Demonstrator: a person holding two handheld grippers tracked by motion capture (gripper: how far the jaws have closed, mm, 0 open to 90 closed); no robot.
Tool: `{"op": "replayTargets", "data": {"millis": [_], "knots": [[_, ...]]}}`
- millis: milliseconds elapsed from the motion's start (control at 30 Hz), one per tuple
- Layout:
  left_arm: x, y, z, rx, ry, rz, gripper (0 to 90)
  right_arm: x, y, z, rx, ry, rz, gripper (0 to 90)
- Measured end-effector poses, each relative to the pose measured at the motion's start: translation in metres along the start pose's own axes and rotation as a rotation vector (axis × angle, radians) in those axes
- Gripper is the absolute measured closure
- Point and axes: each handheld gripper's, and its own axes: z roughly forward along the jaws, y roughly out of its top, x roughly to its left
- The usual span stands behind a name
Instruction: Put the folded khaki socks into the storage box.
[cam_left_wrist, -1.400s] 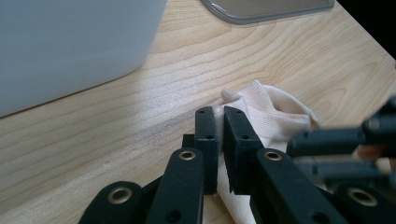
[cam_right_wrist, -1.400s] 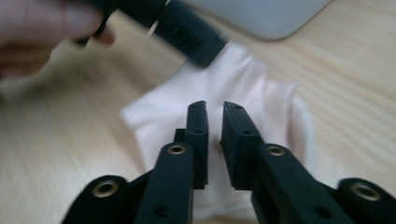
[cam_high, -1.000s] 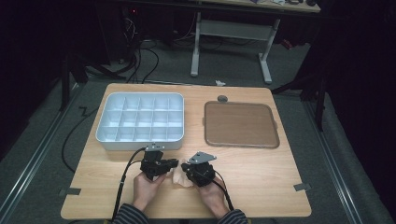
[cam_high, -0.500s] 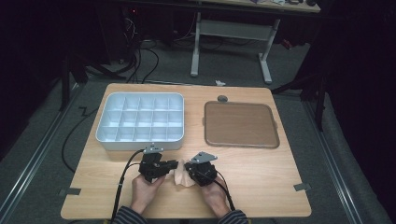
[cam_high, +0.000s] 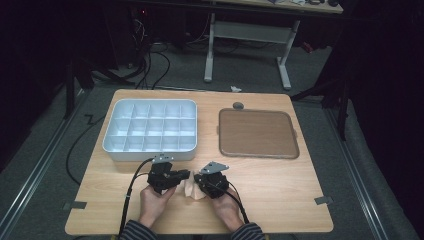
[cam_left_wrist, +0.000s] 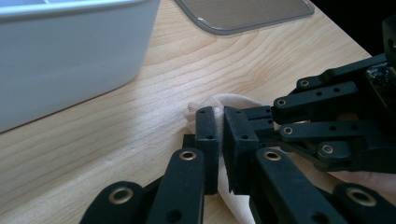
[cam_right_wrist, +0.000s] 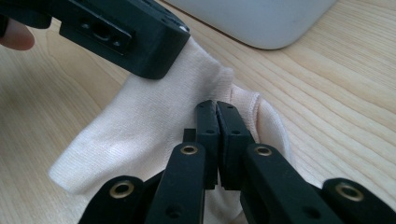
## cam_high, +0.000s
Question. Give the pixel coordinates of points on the beige sock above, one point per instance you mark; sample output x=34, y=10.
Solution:
x=190, y=190

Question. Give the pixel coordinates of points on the desk with white legs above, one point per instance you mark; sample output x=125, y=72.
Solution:
x=250, y=31

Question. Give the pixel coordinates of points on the white crumpled paper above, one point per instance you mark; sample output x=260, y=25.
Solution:
x=235, y=89

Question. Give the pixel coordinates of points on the grey round table plug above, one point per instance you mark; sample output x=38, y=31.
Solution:
x=238, y=105

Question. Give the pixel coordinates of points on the person's right hand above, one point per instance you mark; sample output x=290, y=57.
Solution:
x=228, y=210

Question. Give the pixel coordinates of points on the black stand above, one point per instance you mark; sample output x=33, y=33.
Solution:
x=70, y=90
x=341, y=106

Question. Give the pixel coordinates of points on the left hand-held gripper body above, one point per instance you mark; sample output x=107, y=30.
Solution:
x=161, y=176

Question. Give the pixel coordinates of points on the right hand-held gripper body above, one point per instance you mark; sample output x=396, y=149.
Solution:
x=213, y=183

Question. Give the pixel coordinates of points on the person's left hand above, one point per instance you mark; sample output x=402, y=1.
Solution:
x=153, y=206

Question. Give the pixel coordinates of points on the grey tape piece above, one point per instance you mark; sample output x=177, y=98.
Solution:
x=323, y=200
x=75, y=205

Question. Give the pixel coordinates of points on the brown tray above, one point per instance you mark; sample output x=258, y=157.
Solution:
x=258, y=133

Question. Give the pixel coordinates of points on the white compartment box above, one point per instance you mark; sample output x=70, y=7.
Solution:
x=150, y=128

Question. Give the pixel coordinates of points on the metal floor rail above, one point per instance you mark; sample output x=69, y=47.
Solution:
x=353, y=173
x=40, y=160

